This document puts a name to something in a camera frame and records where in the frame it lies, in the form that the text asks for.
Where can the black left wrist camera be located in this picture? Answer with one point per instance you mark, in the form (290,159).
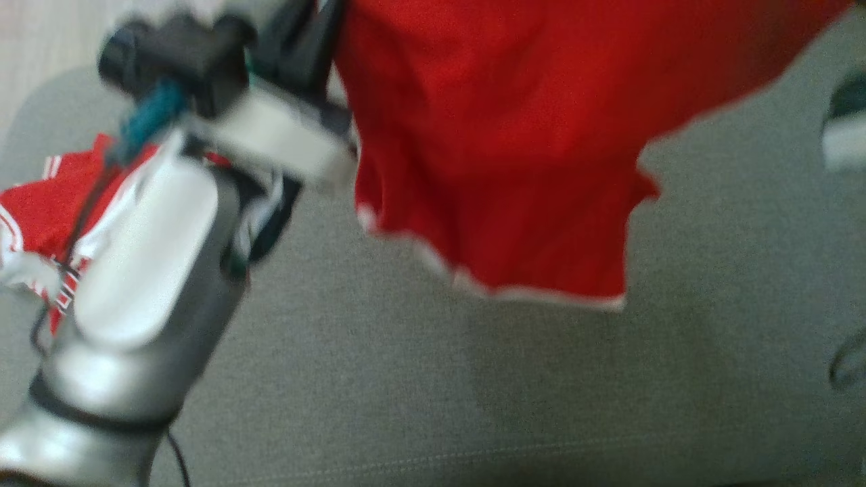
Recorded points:
(189,57)

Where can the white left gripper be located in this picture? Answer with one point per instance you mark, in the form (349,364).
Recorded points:
(277,132)

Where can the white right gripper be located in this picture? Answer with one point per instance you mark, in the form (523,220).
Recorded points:
(846,142)

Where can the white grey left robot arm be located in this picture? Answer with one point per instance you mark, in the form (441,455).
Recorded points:
(135,270)

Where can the large grey sofa seat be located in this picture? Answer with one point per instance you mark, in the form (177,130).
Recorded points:
(473,406)

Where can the red shorts with white stripes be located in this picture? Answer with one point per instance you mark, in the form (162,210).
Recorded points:
(528,135)

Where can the red jersey with white sleeves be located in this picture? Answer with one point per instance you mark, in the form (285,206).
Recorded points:
(40,210)

